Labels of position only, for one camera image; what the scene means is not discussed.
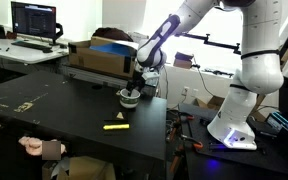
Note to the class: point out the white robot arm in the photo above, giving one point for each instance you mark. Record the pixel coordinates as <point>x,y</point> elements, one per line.
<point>260,73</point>

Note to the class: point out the small dark box on cardboard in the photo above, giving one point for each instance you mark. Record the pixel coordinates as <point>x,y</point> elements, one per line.
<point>183,60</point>

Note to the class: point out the green and white mug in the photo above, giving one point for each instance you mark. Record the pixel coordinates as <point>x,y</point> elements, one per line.
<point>129,99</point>

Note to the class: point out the black keyboard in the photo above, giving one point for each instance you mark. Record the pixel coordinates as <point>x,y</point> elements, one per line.
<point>44,49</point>

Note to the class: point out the black device with blue edge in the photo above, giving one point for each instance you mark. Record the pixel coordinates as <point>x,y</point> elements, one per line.
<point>277,121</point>

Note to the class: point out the computer monitor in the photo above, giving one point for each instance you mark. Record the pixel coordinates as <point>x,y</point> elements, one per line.
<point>36,20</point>

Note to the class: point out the white desk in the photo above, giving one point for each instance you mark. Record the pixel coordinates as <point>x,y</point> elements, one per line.
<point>28,55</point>

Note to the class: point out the orange black clamp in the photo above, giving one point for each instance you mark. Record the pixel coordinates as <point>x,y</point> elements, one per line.
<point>197,145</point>

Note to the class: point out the open cardboard box on floor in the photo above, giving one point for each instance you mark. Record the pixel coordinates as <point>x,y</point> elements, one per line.
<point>214,103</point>

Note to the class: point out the cardboard box under table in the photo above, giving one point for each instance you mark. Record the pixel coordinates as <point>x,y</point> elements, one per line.
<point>78,168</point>

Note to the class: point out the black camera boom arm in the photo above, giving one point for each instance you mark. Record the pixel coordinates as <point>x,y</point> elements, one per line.
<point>206,41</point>

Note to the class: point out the yellow marker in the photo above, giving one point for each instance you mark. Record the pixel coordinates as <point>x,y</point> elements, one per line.
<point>116,126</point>

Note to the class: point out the black block with triangle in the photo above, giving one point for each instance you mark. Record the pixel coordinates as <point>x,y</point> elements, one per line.
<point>118,116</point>

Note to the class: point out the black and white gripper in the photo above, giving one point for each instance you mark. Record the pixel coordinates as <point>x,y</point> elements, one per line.
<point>139,78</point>

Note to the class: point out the person's right hand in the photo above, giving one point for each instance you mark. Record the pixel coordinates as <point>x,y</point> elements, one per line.
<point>37,147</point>

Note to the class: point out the cardboard box with blue sheet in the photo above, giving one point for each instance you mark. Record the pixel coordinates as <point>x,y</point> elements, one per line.
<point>108,56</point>

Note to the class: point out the person's dark hair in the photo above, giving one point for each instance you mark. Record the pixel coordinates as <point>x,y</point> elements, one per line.
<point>112,33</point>

